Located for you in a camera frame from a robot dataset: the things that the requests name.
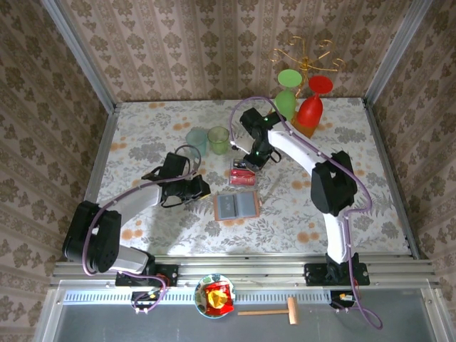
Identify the pink leather card holder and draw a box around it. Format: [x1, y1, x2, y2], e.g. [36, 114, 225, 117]
[212, 190, 264, 222]

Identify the clear acrylic box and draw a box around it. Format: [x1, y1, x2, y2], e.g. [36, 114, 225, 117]
[227, 156, 258, 187]

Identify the pale green plastic cup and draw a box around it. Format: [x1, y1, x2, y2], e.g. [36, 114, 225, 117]
[207, 125, 231, 155]

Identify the green plastic wine glass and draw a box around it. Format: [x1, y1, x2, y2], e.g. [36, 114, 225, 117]
[274, 68, 301, 123]

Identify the gold glass rack wooden base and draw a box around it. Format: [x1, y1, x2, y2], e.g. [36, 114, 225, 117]
[266, 34, 348, 140]

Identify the pale blue plastic cup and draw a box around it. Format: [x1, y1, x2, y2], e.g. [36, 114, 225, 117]
[185, 128, 209, 159]

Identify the floral table cover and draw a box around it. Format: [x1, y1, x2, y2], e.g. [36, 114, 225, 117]
[83, 98, 410, 257]

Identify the red plastic wine glass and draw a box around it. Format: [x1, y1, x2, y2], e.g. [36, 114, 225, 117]
[296, 75, 335, 128]

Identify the patterned ceramic bowl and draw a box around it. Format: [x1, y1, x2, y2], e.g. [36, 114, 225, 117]
[194, 273, 237, 319]

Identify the red yellow snack bag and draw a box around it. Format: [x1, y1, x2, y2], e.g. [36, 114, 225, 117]
[203, 281, 235, 316]

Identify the black connector box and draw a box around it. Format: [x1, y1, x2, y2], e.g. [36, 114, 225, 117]
[130, 291, 162, 309]
[329, 290, 356, 309]

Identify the perforated metal strip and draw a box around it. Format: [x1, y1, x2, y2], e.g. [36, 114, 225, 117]
[62, 289, 332, 306]

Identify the grey metal shelf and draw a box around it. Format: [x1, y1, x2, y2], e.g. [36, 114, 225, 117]
[33, 284, 452, 342]

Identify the small wooden mallet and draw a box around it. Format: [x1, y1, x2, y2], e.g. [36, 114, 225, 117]
[237, 296, 300, 326]

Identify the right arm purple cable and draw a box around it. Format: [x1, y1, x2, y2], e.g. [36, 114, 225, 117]
[229, 95, 384, 331]

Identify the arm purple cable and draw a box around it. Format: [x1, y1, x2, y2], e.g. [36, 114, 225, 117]
[229, 95, 384, 331]
[82, 144, 202, 315]

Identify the aluminium side rail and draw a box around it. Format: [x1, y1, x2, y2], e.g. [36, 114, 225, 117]
[361, 98, 422, 260]
[82, 103, 120, 214]

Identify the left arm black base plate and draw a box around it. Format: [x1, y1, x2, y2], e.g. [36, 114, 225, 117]
[114, 264, 180, 288]

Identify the aluminium frame cross rail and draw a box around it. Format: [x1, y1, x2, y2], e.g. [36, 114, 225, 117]
[49, 253, 442, 290]

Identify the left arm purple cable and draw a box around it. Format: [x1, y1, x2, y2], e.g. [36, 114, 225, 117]
[82, 144, 202, 315]

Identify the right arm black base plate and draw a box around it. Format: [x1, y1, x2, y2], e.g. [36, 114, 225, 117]
[304, 262, 371, 287]

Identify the aluminium frame post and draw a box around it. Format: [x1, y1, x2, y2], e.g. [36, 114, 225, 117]
[362, 0, 434, 106]
[39, 0, 118, 114]

